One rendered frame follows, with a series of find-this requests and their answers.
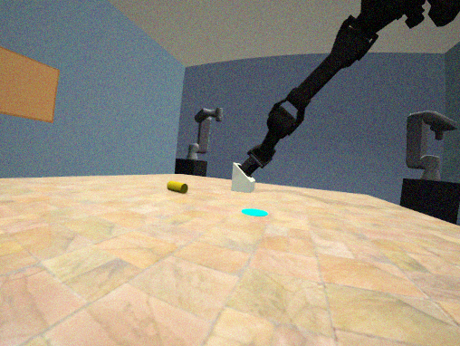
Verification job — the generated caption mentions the cyan circle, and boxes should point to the cyan circle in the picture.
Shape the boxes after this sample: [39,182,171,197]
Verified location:
[242,209,268,216]

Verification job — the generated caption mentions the yellow cylinder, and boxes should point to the yellow cylinder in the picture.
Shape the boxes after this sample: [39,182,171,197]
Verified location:
[167,181,188,194]

